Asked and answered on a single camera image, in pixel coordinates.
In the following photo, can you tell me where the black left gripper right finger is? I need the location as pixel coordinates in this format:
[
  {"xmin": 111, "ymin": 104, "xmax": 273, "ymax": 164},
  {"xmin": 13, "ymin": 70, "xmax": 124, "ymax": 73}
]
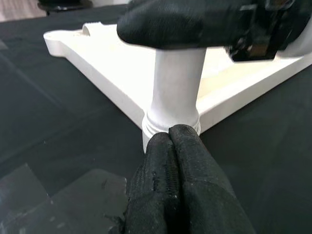
[{"xmin": 169, "ymin": 123, "xmax": 256, "ymax": 234}]

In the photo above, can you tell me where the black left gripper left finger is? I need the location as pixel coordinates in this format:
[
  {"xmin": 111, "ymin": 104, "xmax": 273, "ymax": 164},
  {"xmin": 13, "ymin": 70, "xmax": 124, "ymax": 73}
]
[{"xmin": 123, "ymin": 132, "xmax": 182, "ymax": 234}]

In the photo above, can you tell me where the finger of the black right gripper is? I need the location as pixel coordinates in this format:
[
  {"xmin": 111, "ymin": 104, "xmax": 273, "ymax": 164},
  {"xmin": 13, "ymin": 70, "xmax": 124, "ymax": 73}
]
[{"xmin": 116, "ymin": 0, "xmax": 244, "ymax": 50}]

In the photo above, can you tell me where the beige cloth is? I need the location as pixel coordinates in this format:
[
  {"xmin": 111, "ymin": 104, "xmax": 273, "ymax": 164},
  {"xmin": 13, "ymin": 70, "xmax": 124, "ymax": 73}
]
[{"xmin": 0, "ymin": 3, "xmax": 48, "ymax": 23}]

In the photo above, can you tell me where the white plastic children table top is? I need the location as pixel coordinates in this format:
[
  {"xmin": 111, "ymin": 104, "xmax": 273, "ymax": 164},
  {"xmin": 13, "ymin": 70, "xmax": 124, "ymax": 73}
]
[{"xmin": 43, "ymin": 21, "xmax": 312, "ymax": 156}]

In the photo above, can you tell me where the black tablecloth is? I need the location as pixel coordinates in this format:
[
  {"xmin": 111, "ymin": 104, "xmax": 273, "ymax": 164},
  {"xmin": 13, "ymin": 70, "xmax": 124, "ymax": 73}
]
[{"xmin": 0, "ymin": 4, "xmax": 312, "ymax": 234}]

